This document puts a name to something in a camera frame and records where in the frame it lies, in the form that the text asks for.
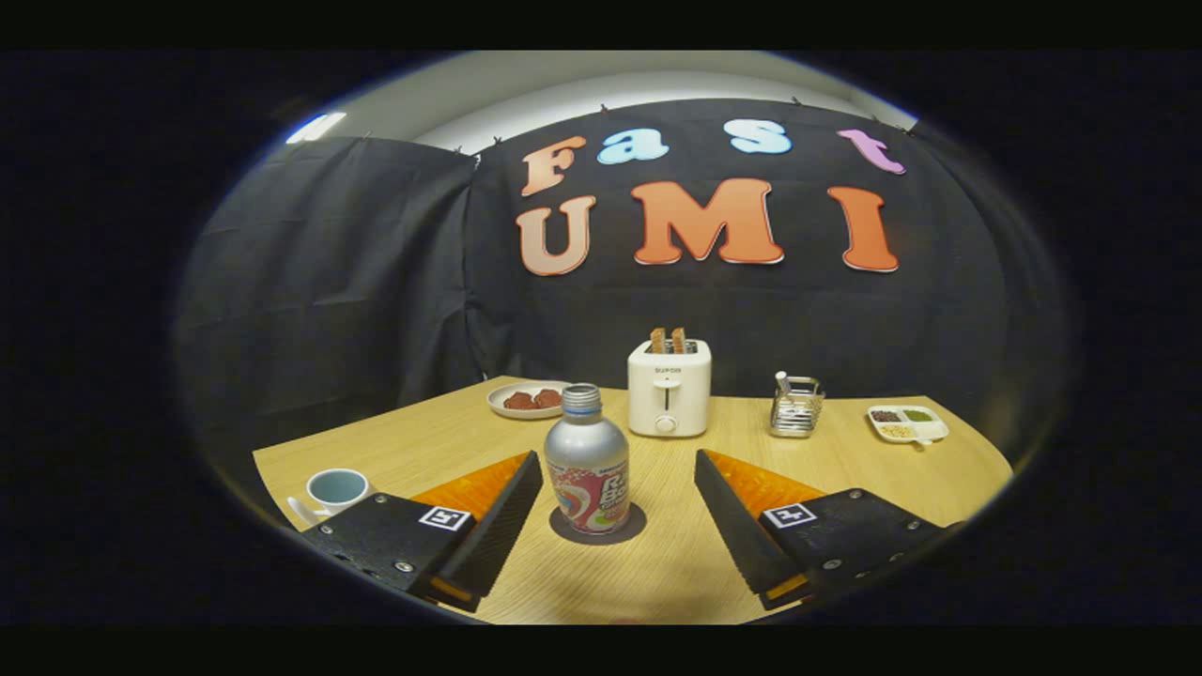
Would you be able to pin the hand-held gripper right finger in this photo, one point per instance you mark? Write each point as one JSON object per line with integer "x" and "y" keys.
{"x": 742, "y": 535}

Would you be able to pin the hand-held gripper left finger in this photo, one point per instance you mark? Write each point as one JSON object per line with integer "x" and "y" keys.
{"x": 488, "y": 535}

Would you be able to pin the dark round coaster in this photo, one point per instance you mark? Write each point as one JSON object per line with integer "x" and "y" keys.
{"x": 635, "y": 526}

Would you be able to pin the silver juice bottle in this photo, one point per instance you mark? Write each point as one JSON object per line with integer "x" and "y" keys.
{"x": 587, "y": 451}

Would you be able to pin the white cup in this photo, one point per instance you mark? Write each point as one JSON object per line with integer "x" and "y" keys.
{"x": 338, "y": 488}

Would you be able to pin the wooden table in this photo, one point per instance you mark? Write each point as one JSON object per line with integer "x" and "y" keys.
{"x": 845, "y": 469}

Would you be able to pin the white round plate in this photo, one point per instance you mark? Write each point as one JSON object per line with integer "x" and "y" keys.
{"x": 526, "y": 413}

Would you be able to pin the brown meat piece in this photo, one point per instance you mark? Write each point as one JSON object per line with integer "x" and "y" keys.
{"x": 519, "y": 401}
{"x": 548, "y": 398}

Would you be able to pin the white toaster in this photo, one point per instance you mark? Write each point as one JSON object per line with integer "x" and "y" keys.
{"x": 669, "y": 399}

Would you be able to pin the white divided condiment dish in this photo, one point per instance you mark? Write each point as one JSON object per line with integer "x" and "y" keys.
{"x": 909, "y": 424}

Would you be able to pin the toast slice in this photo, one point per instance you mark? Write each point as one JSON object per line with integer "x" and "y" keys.
{"x": 678, "y": 340}
{"x": 657, "y": 340}

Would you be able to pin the black backdrop cloth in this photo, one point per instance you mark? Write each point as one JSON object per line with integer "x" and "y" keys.
{"x": 329, "y": 282}

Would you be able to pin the striped ceiling light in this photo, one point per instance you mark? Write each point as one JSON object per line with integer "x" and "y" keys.
{"x": 317, "y": 128}

